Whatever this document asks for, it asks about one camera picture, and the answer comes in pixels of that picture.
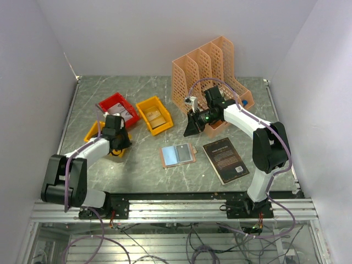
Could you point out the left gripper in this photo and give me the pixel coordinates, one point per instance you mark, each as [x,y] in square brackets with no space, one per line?
[126,143]

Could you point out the aluminium mounting rail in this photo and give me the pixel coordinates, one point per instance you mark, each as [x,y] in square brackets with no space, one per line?
[164,211]

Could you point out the silver cards in red bin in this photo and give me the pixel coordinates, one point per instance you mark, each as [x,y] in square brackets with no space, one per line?
[119,108]

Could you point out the red plastic bin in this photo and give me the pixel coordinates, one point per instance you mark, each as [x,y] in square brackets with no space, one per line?
[118,98]

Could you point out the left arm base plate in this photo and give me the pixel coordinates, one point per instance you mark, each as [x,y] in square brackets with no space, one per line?
[115,209]

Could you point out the beige cards in yellow bin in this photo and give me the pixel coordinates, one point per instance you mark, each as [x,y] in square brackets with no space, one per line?
[154,117]

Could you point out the orange plastic file organizer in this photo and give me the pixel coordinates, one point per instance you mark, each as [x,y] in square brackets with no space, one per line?
[206,67]

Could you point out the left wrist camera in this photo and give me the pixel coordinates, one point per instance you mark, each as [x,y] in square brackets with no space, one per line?
[111,114]

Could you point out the yellow bin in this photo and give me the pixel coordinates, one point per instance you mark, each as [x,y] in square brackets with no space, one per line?
[155,102]
[93,132]

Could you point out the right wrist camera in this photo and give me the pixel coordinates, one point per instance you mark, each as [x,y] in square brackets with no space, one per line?
[193,102]

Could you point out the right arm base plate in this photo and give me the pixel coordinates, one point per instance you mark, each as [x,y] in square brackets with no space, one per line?
[245,209]

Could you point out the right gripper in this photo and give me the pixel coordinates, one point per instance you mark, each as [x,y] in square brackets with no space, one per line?
[193,126]

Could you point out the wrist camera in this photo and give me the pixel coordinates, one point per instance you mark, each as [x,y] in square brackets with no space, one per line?
[111,114]
[193,102]

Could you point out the black book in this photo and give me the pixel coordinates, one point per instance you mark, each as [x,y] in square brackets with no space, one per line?
[225,160]

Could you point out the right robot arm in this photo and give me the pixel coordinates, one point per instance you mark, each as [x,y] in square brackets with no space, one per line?
[270,149]

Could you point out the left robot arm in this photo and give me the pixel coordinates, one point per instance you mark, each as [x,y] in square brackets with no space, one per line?
[65,181]

